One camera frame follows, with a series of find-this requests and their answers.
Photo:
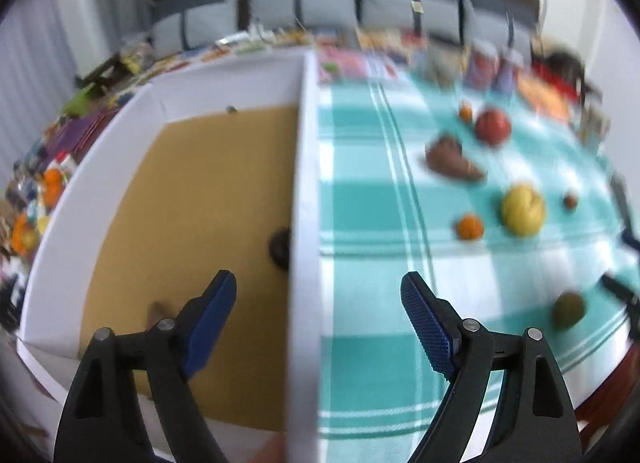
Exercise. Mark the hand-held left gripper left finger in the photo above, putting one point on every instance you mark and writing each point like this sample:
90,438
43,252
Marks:
212,313

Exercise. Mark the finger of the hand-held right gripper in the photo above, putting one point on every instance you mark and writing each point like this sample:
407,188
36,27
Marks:
632,240
620,289

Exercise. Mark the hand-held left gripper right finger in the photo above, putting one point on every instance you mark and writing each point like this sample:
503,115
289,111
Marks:
430,328

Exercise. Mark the green-brown kiwi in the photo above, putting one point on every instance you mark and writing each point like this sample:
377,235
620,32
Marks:
568,309

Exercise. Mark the small brown fruit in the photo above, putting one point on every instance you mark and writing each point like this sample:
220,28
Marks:
570,200

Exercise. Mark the dark round fruit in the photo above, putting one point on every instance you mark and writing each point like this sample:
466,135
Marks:
279,248

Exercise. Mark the small orange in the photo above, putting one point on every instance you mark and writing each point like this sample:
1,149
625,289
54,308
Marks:
470,227
466,112

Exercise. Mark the yellow lumpy fruit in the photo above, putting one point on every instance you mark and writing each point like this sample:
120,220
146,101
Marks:
522,209

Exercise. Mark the white cardboard box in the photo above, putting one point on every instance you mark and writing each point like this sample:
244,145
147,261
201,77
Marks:
307,193

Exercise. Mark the brown sweet potato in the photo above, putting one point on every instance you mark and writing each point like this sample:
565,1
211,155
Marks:
452,159

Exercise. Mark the red round fruit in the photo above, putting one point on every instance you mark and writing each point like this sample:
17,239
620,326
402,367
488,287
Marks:
492,127

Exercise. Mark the teal checked tablecloth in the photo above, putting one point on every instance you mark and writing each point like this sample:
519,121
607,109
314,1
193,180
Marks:
360,243

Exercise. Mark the orange packet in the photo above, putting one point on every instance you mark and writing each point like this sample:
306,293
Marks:
542,93

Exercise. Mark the pile of mixed colourful items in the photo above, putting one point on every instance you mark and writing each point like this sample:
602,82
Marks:
50,183

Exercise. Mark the row of colourful snack packets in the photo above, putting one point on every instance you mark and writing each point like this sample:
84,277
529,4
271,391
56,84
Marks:
250,40

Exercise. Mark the pink printed packet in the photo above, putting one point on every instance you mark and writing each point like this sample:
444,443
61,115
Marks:
345,65

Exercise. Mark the grey curtain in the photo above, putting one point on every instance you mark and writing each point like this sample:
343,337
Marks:
100,8

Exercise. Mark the grey sofa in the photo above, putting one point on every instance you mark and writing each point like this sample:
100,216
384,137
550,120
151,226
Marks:
320,3

